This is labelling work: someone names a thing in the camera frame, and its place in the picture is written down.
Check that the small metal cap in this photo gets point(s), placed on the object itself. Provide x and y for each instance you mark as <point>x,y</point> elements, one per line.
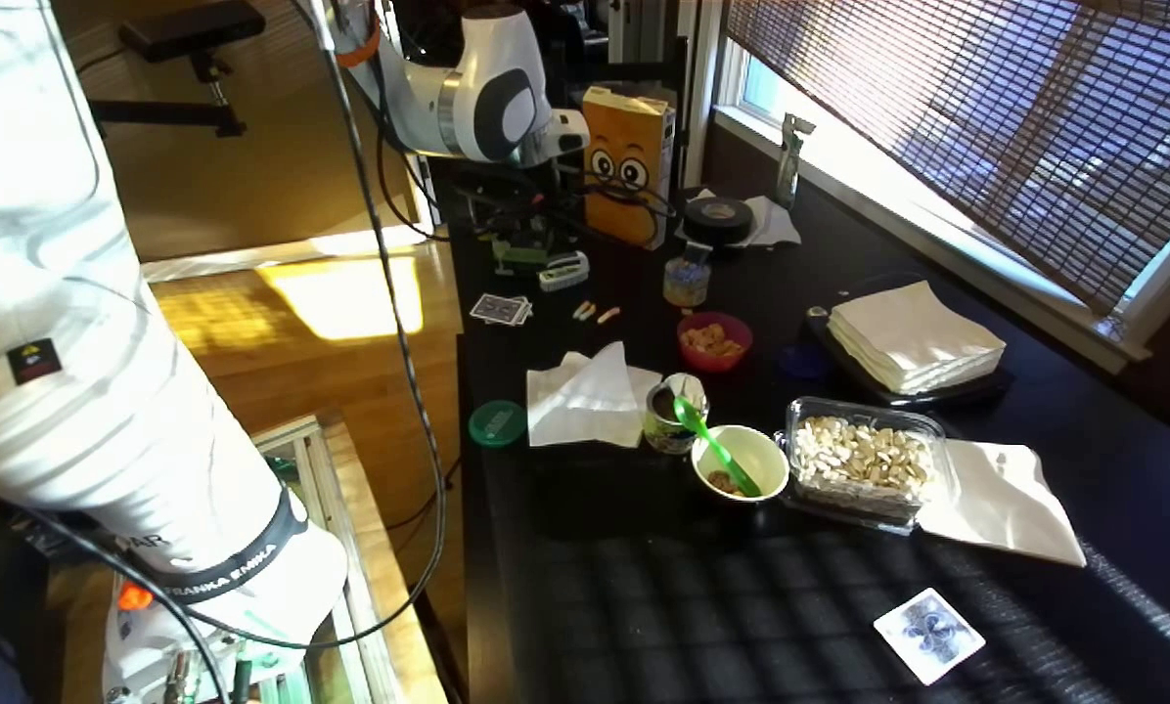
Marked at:
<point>815,314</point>

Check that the green plastic spoon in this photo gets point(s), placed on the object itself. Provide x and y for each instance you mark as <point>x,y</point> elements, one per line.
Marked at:
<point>712,444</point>

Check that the dark blue lid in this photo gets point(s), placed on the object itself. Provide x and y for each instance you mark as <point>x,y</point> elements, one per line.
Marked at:
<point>804,361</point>

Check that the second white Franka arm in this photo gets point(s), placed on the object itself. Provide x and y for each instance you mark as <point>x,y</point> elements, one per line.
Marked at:
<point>89,392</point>

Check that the white window frame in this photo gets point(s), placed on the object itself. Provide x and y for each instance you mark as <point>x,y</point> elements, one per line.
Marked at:
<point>871,198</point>

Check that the brown window blinds above outlet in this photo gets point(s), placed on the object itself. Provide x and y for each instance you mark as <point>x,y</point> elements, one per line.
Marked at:
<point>976,118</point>

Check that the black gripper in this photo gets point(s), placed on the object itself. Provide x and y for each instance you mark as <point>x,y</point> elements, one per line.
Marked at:
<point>550,177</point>

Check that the orange cereal box with face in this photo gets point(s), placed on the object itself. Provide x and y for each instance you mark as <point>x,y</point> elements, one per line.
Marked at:
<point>628,160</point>

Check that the small tan crumb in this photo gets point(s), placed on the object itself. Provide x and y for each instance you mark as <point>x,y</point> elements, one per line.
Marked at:
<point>585,311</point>

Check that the black round tape roll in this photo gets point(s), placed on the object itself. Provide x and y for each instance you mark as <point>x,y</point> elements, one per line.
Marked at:
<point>717,221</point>

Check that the crumpled white paper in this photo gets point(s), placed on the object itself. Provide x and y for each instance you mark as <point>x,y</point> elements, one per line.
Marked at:
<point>778,225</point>

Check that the small cup of orange snack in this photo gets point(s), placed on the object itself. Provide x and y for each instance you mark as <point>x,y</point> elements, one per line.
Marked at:
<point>686,284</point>

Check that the light wood robot stand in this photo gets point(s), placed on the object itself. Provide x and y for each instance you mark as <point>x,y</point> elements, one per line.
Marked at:
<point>375,547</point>

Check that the clear container of nuts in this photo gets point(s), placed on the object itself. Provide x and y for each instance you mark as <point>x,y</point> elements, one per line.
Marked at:
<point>862,464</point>

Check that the black chair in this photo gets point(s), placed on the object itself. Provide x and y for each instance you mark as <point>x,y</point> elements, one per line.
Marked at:
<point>196,53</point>

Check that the green bottle pack packaging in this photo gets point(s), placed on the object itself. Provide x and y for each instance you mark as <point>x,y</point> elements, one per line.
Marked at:
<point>509,227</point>

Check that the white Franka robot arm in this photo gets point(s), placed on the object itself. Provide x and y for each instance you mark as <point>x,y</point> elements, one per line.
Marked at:
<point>479,81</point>

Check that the green plastic lid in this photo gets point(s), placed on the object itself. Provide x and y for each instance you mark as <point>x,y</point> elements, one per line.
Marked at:
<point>496,422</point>

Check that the single playing card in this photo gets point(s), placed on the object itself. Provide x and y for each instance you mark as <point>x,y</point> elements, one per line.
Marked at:
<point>928,633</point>

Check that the white folded cloth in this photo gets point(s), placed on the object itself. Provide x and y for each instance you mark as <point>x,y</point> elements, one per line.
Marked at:
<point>1001,502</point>

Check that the red bowl of chips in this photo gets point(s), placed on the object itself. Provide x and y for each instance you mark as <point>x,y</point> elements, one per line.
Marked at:
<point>716,341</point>

